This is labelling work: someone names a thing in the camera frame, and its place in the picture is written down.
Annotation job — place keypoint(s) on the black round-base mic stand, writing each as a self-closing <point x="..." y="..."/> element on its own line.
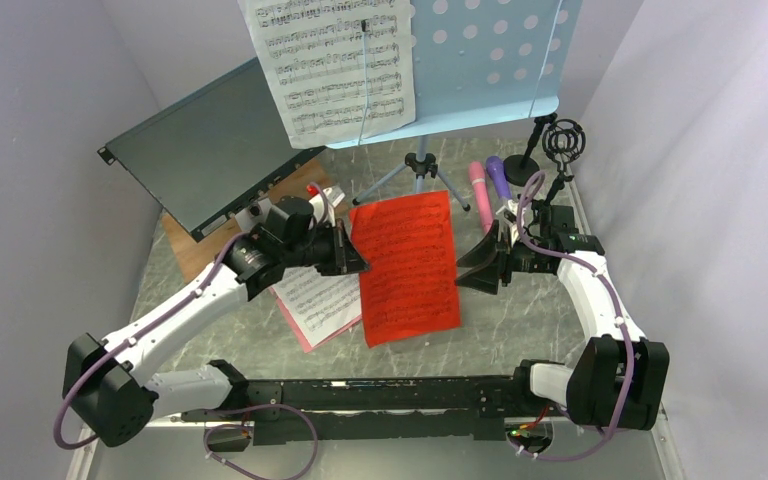
<point x="518" y="168"/>

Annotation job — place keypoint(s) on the brown wooden board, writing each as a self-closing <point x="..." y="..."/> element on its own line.
<point x="192" y="257"/>

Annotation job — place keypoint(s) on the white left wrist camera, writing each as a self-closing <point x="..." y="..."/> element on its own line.
<point x="334" y="195"/>

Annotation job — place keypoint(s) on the dark grey rack unit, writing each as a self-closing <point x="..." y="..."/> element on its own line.
<point x="213" y="153"/>

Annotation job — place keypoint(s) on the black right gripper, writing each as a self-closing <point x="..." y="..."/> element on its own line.
<point x="486" y="279"/>

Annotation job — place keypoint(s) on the black tripod mic stand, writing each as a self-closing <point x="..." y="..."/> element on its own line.
<point x="563" y="141"/>

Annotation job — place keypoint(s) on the pink sheet music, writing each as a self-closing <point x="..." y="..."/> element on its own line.
<point x="311" y="332"/>

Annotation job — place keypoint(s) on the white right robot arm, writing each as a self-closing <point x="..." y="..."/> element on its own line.
<point x="619" y="378"/>

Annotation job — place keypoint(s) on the white sheet music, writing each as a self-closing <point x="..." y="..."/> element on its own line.
<point x="338" y="70"/>
<point x="305" y="291"/>

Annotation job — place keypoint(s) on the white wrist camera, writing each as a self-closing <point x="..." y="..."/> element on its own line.
<point x="507" y="213"/>
<point x="334" y="195"/>

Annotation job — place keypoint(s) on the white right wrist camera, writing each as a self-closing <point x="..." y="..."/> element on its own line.
<point x="507" y="213"/>

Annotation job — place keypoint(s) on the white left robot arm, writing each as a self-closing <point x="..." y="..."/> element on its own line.
<point x="114" y="384"/>

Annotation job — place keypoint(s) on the pink microphone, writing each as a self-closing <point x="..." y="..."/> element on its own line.
<point x="478" y="181"/>

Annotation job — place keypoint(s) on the light blue music stand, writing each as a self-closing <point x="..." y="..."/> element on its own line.
<point x="479" y="63"/>

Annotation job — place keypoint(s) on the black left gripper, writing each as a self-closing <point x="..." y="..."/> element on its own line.
<point x="345" y="258"/>

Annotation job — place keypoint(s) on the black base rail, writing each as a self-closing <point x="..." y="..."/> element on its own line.
<point x="482" y="408"/>

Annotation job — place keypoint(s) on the red sheet music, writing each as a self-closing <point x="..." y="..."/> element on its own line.
<point x="409" y="289"/>

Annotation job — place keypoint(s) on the purple microphone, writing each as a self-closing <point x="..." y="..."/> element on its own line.
<point x="494" y="166"/>

